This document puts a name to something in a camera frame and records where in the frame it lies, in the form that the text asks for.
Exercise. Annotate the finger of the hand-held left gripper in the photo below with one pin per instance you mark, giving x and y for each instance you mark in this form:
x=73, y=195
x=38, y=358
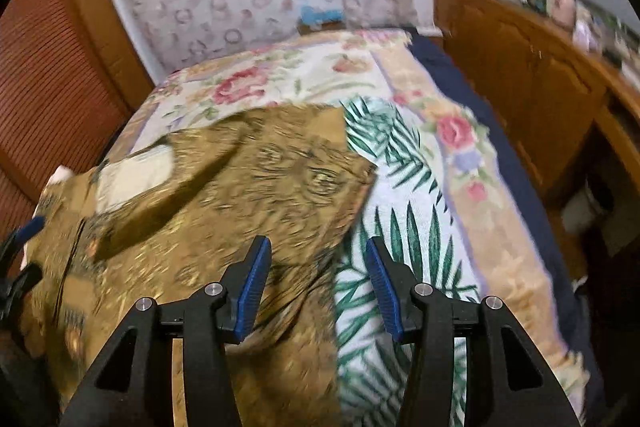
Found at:
x=20, y=281
x=27, y=228

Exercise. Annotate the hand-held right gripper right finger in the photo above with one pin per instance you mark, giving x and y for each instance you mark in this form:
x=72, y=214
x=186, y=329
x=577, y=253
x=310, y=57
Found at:
x=382, y=287

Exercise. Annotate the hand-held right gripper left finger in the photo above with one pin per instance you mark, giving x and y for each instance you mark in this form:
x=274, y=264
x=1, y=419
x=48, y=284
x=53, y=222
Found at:
x=252, y=287

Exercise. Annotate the golden patterned garment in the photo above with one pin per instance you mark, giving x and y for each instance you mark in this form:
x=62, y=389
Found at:
x=280, y=187

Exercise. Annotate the cream pillow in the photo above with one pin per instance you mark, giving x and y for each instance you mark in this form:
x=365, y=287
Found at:
x=60, y=174

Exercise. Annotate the palm leaf print sheet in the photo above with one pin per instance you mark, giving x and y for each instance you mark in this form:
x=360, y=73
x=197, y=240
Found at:
x=400, y=187

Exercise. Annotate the wooden headboard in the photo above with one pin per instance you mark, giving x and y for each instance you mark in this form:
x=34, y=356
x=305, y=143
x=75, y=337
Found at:
x=50, y=82

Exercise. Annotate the navy blue bed sheet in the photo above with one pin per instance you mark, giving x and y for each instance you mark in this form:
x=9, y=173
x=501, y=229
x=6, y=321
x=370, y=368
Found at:
x=510, y=167

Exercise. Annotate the white container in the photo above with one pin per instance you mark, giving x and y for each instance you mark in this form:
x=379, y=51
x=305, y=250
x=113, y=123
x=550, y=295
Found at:
x=590, y=207

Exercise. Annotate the floral blanket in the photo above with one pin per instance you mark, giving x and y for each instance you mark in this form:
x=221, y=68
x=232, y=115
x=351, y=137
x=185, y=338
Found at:
x=300, y=67

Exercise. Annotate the wooden sideboard cabinet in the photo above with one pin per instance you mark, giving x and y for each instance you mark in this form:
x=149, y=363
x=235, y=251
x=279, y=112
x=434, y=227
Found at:
x=525, y=72

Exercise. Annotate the blue object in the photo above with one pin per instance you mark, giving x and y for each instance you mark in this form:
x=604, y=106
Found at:
x=317, y=16

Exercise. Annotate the pink bottle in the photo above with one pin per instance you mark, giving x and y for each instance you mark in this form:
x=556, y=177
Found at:
x=564, y=4

